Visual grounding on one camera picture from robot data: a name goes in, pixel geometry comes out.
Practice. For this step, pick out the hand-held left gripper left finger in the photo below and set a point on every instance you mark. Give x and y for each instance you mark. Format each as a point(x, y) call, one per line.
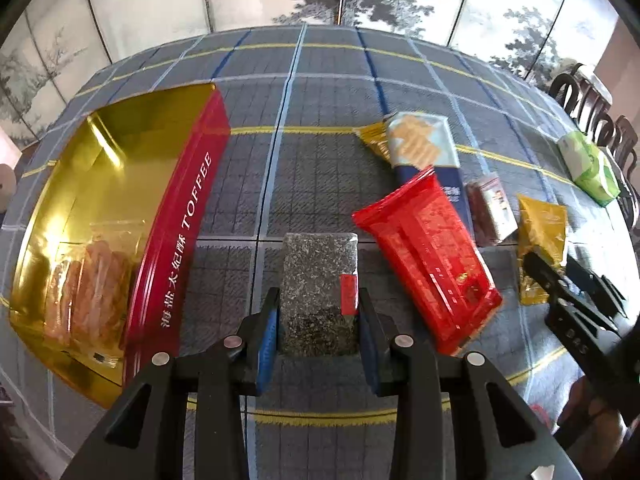
point(267, 345)

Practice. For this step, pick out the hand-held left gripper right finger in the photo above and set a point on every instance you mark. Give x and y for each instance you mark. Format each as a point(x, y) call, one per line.
point(367, 350)

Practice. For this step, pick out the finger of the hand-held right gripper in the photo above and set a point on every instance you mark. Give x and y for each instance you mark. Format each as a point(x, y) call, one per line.
point(592, 280)
point(547, 277)

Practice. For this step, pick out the yellow snack packet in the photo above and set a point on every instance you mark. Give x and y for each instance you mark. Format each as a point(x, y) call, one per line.
point(542, 225)
point(372, 137)

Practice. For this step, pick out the dark speckled snack packet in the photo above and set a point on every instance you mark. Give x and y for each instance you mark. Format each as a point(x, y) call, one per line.
point(315, 280)

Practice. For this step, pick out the red snack packet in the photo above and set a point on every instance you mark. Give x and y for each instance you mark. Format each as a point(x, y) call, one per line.
point(430, 250)

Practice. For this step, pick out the red and gold tin box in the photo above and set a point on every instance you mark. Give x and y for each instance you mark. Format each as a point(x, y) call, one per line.
point(190, 175)

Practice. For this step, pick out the blue cracker packet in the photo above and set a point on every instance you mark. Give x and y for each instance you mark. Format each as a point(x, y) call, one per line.
point(420, 140)

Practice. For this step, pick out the person's right hand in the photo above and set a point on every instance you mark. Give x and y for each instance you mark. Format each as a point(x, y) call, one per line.
point(590, 410)

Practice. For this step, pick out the small red and white packet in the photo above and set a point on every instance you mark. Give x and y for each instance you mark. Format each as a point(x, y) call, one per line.
point(490, 210)

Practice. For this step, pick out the green tissue pack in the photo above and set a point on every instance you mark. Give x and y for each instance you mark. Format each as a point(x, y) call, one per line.
point(587, 165)

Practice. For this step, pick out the clear bag of sausages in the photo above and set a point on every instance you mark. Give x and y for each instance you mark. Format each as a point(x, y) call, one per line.
point(95, 290)

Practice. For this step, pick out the round beige disc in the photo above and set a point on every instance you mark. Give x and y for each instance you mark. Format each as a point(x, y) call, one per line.
point(4, 185)

